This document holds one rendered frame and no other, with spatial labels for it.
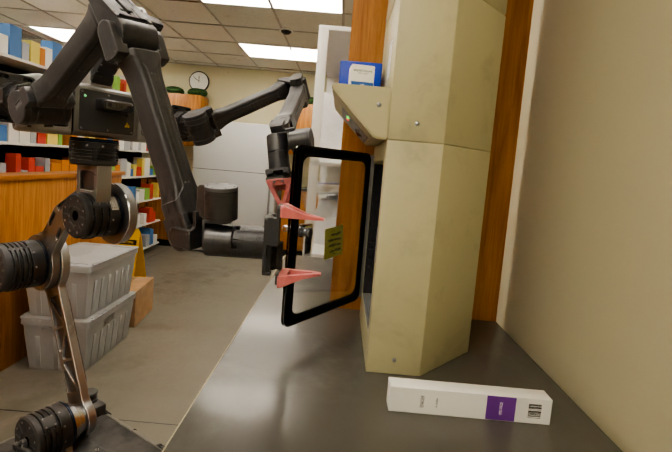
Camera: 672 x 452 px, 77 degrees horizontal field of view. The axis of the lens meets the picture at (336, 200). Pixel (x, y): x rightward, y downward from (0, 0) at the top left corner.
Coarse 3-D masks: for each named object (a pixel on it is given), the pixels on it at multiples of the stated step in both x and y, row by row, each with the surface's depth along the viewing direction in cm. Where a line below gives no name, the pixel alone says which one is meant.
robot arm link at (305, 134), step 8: (280, 120) 120; (272, 128) 117; (280, 128) 117; (288, 128) 117; (304, 128) 117; (296, 136) 112; (304, 136) 112; (312, 136) 115; (296, 144) 112; (304, 144) 112; (312, 144) 113
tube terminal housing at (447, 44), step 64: (448, 0) 80; (384, 64) 104; (448, 64) 81; (448, 128) 82; (384, 192) 83; (448, 192) 85; (384, 256) 84; (448, 256) 88; (384, 320) 85; (448, 320) 91
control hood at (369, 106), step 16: (336, 96) 86; (352, 96) 81; (368, 96) 81; (384, 96) 81; (352, 112) 82; (368, 112) 82; (384, 112) 82; (368, 128) 82; (384, 128) 82; (368, 144) 106
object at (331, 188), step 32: (320, 160) 95; (320, 192) 97; (352, 192) 108; (288, 224) 90; (320, 224) 98; (352, 224) 109; (320, 256) 100; (352, 256) 111; (320, 288) 101; (352, 288) 113
